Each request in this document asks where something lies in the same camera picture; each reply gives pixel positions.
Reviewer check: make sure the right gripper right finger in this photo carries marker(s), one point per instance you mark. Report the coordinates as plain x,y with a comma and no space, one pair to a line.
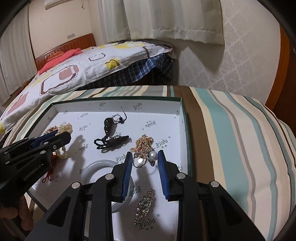
206,211

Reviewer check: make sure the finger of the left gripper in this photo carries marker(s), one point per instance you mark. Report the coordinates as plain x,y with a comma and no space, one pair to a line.
57,144
25,145

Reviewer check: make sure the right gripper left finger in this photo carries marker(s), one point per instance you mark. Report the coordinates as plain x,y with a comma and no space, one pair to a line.
66,218

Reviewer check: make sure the gold crystal flower brooch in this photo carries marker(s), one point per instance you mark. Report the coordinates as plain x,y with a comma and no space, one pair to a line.
50,129

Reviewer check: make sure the red knotted cord charm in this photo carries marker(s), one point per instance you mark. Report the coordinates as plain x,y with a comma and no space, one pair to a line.
49,174

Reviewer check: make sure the white jade bangle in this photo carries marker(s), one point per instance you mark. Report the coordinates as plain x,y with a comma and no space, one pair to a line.
98,170

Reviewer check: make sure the silver rhinestone brooch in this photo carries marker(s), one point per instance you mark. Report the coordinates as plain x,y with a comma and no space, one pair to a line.
143,206

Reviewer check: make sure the green jewelry box tray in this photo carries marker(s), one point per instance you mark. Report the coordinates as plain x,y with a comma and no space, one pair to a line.
163,119

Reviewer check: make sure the person's left hand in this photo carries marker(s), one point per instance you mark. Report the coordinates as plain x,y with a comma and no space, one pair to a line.
22,211

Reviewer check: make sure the striped tablecloth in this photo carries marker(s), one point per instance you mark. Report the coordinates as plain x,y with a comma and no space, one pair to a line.
235,140

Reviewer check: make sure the left striped curtain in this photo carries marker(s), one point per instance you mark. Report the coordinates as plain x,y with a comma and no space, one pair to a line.
17,59

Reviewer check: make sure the red pillow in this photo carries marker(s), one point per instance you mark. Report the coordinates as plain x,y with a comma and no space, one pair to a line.
58,58

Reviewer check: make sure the wooden headboard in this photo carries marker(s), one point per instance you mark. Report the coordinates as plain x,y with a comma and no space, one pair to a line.
82,42

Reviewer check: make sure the bed with patterned quilt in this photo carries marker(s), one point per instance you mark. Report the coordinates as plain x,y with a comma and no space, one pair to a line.
117,64

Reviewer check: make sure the wooden door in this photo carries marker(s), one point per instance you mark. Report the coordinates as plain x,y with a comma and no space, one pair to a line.
282,91

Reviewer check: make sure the white air conditioner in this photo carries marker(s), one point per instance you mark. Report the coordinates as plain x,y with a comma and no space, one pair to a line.
48,4

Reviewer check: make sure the white window curtain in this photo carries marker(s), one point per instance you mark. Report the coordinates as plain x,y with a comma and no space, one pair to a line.
198,21

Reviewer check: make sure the wall power outlet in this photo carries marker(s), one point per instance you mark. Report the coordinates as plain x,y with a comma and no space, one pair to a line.
70,36

